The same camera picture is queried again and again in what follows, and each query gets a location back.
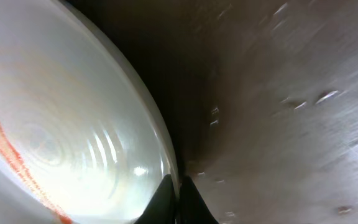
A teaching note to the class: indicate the white plate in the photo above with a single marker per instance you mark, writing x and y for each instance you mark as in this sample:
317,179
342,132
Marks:
81,138

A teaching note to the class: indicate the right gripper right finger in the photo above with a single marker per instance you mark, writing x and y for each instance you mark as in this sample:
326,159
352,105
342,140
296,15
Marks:
193,209

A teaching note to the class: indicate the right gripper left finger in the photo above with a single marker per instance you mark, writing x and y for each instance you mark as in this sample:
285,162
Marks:
161,208

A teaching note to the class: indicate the brown plastic serving tray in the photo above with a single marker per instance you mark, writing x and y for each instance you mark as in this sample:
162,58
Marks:
260,99

